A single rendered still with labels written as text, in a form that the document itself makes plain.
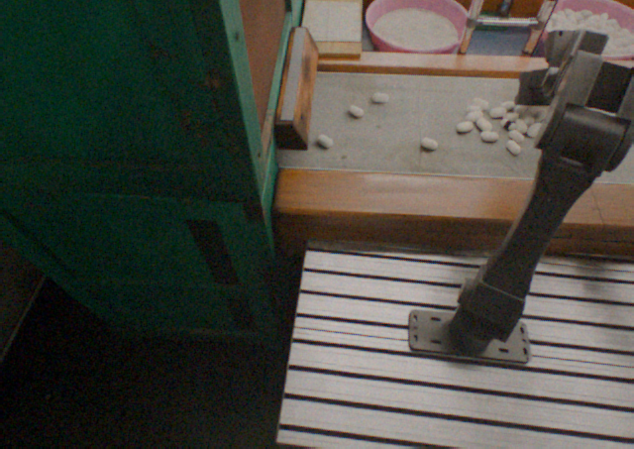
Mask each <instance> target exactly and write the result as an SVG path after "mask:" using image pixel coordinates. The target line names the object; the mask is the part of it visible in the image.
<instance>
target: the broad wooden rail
mask: <svg viewBox="0 0 634 449"><path fill-rule="evenodd" d="M533 181H534V180H525V179H504V178H483V177H462V176H441V175H421V174H400V173H379V172H358V171H337V170H318V169H297V168H282V169H281V170H279V171H278V172H277V175H276V181H275V187H274V194H273V200H272V206H271V212H272V218H273V224H274V229H275V235H276V241H277V246H278V251H279V255H280V256H281V257H295V258H304V255H305V249H306V242H307V239H328V240H346V241H364V242H382V243H399V244H418V245H436V246H454V247H471V248H482V249H491V250H497V249H498V248H499V247H500V245H501V244H502V242H503V241H504V239H505V238H506V236H507V234H508V232H509V230H510V228H511V226H512V225H513V223H514V221H515V219H516V217H517V215H518V213H519V211H520V209H521V207H522V205H523V203H524V201H525V199H526V197H527V195H528V193H529V191H530V189H531V186H532V184H533ZM559 253H580V254H598V255H616V256H634V185H628V184H607V183H593V184H592V186H591V188H589V189H588V190H587V191H586V192H585V193H584V194H583V195H582V196H581V197H580V198H579V199H578V200H577V202H576V203H575V204H574V205H573V207H572V208H571V209H570V211H569V212H568V214H567V215H566V217H565V218H564V220H563V222H562V223H561V225H560V227H559V229H558V230H557V232H556V234H555V236H554V237H553V239H552V241H551V243H550V244H549V246H548V248H547V249H546V251H545V253H544V255H550V256H560V257H588V256H579V255H569V254H559Z"/></svg>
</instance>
